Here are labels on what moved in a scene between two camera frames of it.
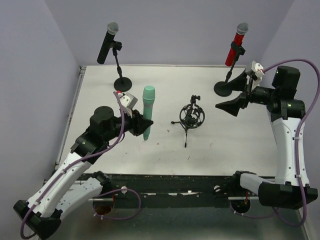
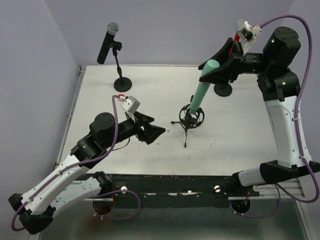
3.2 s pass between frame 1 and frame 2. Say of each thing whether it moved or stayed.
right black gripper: moved
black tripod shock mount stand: stayed
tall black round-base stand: stayed
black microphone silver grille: stayed
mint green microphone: moved
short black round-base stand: stayed
